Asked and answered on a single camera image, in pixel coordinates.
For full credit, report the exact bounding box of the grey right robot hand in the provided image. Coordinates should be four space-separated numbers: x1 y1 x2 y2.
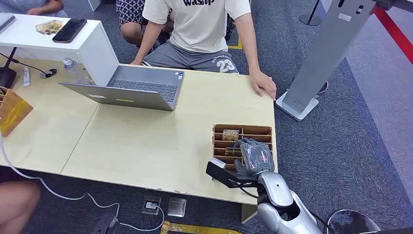
233 137 276 177

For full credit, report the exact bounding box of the wooden slotted card holder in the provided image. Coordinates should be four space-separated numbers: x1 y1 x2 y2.
212 124 274 171

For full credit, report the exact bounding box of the patterned card in holder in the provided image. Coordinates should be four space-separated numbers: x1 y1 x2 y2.
222 129 240 142

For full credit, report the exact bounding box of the person's left hand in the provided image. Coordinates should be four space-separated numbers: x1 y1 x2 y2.
248 69 278 101

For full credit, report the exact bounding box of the crouching person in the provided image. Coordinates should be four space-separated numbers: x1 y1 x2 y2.
115 0 175 49

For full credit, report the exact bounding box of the blurred person's hand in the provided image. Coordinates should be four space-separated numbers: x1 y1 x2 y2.
0 181 41 234

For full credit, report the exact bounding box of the person at white shelf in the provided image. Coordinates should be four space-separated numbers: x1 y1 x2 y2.
0 0 69 18

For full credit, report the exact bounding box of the metal floor cover plate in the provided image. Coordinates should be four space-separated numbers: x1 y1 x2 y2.
167 197 188 218

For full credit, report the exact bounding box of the round metal-rimmed base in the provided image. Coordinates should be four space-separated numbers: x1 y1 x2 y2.
326 209 382 234

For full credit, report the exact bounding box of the floor power socket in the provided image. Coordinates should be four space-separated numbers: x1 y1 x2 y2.
141 195 162 216

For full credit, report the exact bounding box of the grey kiosk stand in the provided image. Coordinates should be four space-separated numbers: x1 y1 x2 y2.
275 0 377 122

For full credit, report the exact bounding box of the grey open laptop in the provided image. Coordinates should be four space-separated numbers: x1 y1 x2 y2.
58 65 186 112

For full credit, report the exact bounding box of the red barrier belt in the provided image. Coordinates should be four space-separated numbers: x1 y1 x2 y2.
370 5 413 66

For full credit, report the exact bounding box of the white desk shelf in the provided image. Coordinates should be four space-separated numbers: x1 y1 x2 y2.
0 13 120 87

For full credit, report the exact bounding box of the clear water bottle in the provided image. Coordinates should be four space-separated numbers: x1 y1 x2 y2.
62 57 95 86

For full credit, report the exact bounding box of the black smartphone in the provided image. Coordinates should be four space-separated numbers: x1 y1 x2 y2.
52 18 88 44

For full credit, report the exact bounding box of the small white packet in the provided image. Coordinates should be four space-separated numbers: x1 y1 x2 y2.
22 67 32 88

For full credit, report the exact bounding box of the stack of patterned cards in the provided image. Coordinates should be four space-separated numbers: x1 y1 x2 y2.
35 19 64 36

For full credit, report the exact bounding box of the wooden box with yellow face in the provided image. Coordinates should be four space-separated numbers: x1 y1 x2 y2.
0 86 34 137

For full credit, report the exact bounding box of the black monitor stand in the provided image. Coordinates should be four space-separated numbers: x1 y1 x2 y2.
0 46 18 89

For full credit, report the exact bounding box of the grey flat device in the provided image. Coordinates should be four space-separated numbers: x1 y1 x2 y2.
0 12 17 33

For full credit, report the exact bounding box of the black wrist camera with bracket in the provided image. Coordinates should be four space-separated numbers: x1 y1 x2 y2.
206 157 259 189

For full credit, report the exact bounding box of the black stanchion post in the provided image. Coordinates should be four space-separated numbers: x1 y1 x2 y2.
299 0 323 27

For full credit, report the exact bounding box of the white cable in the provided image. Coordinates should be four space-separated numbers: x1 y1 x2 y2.
0 129 166 233

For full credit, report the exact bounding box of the round desk cable grommet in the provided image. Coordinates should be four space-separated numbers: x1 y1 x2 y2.
39 68 58 79

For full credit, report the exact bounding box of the black cable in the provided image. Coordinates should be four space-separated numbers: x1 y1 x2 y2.
0 52 51 78

